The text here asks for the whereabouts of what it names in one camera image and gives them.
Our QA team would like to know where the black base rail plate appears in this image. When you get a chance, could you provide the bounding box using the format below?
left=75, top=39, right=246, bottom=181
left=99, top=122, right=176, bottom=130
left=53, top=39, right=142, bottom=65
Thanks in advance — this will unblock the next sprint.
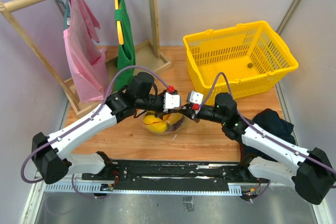
left=81, top=159, right=259, bottom=194

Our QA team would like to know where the green shirt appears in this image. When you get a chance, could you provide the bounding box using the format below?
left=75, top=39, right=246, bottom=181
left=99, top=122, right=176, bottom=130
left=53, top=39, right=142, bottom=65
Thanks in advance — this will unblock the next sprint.
left=114, top=0, right=136, bottom=91

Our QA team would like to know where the dark red grapes bunch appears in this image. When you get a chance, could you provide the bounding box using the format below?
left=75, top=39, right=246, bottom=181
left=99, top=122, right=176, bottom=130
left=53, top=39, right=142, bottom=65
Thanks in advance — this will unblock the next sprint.
left=167, top=118, right=185, bottom=132

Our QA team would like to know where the wooden clothes rack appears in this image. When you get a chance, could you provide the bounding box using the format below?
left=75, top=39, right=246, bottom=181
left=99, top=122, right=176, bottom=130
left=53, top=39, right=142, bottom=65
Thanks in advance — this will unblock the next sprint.
left=1, top=0, right=172, bottom=118

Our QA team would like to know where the yellow mango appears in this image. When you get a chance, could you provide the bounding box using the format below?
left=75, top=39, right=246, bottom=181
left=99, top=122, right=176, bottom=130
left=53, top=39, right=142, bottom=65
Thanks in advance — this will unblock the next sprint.
left=142, top=114, right=167, bottom=134

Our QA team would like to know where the pink shirt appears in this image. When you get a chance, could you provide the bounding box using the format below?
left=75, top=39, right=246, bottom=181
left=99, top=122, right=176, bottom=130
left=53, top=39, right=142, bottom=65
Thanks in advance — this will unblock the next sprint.
left=63, top=0, right=109, bottom=103

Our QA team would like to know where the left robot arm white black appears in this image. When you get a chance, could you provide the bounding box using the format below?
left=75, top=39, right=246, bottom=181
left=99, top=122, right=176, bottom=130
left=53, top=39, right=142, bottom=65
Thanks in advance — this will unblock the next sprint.
left=32, top=72, right=181, bottom=184

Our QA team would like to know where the aluminium frame rail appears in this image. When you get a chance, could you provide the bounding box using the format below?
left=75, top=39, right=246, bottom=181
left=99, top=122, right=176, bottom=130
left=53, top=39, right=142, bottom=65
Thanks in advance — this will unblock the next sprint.
left=21, top=174, right=335, bottom=223

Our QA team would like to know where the yellow plastic basket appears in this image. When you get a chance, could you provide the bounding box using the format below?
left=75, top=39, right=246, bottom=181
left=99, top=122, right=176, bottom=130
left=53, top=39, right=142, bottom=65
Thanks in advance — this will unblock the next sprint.
left=183, top=20, right=299, bottom=105

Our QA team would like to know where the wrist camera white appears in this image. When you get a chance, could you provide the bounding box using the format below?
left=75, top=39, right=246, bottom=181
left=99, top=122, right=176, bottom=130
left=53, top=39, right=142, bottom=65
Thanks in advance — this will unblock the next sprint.
left=187, top=91, right=204, bottom=111
left=163, top=86, right=181, bottom=112

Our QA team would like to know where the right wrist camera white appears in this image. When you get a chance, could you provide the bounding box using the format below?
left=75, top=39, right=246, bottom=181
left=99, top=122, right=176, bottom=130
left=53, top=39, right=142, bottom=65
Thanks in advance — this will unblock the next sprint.
left=187, top=91, right=204, bottom=111

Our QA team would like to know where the clear zip top bag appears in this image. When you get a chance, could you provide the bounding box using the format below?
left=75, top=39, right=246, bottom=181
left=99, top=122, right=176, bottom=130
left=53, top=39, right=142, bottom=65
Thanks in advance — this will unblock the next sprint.
left=137, top=111, right=188, bottom=135

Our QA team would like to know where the yellow hanger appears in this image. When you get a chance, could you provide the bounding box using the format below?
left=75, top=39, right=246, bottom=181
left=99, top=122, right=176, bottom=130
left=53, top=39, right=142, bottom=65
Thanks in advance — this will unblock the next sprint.
left=114, top=0, right=124, bottom=45

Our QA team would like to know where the dark navy cloth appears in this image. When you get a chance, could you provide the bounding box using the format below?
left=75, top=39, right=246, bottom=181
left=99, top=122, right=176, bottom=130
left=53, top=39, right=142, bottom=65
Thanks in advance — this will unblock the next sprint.
left=237, top=108, right=296, bottom=162

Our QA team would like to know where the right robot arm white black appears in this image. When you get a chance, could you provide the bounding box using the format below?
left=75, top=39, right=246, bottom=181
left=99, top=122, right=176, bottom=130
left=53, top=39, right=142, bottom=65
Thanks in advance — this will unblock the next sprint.
left=180, top=93, right=335, bottom=205

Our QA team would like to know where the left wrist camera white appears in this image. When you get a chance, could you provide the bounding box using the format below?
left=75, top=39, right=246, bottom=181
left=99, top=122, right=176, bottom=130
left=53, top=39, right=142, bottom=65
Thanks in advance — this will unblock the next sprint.
left=163, top=86, right=181, bottom=112

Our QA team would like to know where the teal hanger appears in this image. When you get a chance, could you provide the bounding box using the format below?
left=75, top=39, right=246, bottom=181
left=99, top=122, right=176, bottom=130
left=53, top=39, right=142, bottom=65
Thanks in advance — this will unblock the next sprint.
left=56, top=0, right=71, bottom=30

